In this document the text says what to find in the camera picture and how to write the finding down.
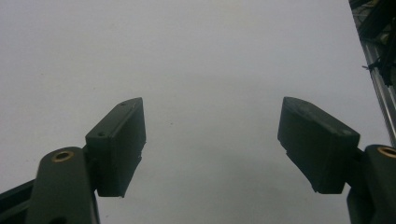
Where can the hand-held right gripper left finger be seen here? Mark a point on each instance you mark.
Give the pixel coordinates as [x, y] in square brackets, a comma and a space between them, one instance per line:
[118, 146]

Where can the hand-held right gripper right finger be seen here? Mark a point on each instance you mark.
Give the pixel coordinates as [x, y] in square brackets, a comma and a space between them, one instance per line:
[314, 146]

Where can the metal frame rail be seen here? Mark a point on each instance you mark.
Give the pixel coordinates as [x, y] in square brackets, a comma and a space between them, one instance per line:
[380, 84]

